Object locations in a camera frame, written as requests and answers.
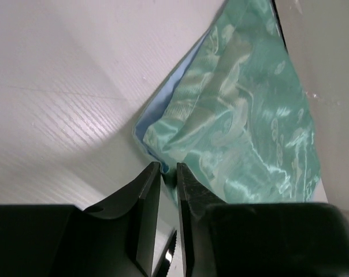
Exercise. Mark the black table knife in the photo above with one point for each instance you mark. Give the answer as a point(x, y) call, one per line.
point(166, 256)

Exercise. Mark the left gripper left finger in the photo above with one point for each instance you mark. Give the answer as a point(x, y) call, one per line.
point(114, 237)

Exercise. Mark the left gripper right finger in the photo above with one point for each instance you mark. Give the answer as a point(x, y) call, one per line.
point(280, 239)

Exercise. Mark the green patterned cloth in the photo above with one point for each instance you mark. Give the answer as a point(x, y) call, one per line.
point(234, 111)

